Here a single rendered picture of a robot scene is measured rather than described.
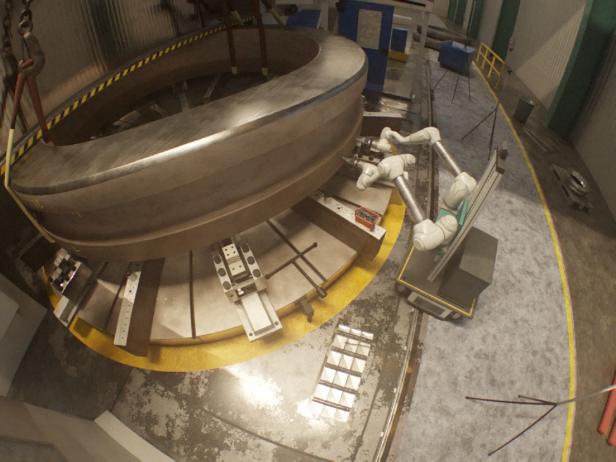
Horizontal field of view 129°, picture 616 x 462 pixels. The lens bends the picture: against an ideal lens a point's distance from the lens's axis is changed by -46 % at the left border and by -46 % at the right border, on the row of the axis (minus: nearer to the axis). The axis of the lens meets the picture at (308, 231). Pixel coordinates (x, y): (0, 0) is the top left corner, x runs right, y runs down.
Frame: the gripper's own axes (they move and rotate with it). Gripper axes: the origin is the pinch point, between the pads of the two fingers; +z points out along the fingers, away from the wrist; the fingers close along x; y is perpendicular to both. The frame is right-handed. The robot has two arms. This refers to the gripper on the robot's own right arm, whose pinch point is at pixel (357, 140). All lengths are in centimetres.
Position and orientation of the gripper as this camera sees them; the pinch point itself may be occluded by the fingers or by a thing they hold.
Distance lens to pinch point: 308.7
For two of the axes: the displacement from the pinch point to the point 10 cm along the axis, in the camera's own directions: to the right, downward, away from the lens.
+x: 3.8, -7.3, 5.7
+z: -9.2, -3.0, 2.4
